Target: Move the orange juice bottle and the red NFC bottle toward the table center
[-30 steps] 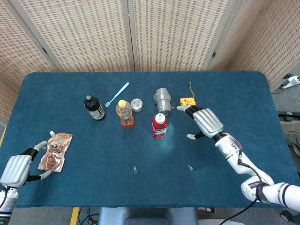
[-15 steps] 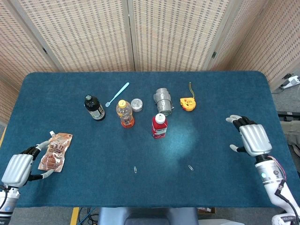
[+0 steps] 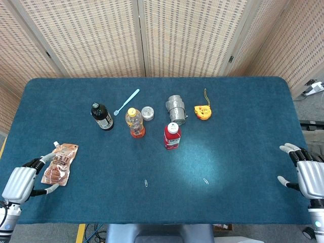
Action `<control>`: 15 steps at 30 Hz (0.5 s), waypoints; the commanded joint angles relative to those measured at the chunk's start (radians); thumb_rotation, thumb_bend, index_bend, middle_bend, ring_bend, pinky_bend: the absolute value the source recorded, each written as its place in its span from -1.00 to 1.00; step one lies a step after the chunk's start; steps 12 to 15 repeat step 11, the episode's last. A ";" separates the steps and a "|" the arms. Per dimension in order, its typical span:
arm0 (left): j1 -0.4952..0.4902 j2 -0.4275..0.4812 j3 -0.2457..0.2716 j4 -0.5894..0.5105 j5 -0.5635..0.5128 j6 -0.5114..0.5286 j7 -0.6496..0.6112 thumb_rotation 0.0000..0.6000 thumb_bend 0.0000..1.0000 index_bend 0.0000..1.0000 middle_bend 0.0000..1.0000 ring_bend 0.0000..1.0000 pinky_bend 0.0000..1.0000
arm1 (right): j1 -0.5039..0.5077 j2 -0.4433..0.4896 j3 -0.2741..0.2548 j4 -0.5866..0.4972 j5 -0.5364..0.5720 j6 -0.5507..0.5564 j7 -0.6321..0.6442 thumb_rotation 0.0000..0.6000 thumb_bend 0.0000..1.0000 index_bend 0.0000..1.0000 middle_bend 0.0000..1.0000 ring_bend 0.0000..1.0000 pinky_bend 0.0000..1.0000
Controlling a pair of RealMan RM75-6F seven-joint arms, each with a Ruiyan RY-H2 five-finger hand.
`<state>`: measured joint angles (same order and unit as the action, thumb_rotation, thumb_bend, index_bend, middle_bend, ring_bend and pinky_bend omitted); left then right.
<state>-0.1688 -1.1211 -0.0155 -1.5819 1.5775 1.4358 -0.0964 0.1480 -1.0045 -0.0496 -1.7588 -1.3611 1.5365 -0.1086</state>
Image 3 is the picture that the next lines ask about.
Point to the light blue toothbrush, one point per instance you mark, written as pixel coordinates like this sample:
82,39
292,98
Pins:
126,101

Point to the woven folding screen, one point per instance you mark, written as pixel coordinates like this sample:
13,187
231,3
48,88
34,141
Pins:
182,35

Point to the blue tablecloth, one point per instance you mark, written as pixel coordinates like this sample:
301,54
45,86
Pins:
162,164

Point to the silver paper clip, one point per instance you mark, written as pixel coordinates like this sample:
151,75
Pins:
206,181
146,183

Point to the dark robot base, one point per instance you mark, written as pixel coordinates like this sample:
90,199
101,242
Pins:
159,233

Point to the grey roll of bags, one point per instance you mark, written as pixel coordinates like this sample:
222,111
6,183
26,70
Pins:
176,111

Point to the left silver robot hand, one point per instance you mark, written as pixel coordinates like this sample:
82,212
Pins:
19,183

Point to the small clear plastic jar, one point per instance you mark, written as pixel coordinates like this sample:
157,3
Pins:
147,114

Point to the red NFC juice bottle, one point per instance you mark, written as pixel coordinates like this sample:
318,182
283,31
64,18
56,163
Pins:
172,141

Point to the yellow-capped orange tea bottle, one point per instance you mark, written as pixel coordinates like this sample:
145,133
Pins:
138,131

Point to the yellow tape measure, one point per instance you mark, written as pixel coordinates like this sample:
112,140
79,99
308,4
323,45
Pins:
202,112

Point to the black caster wheel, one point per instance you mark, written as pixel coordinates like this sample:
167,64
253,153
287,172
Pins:
309,233

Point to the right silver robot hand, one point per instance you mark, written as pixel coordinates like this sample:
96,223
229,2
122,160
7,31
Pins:
311,177

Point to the brown spout pouch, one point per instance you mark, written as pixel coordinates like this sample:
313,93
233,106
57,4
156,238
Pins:
59,167

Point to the black metal frame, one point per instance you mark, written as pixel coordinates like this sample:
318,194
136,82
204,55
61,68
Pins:
312,125

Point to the white power strip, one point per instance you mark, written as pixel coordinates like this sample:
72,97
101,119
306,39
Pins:
315,87

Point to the dark tea bottle black cap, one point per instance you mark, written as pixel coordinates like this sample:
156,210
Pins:
103,121

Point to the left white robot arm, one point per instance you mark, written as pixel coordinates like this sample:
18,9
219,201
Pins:
7,220

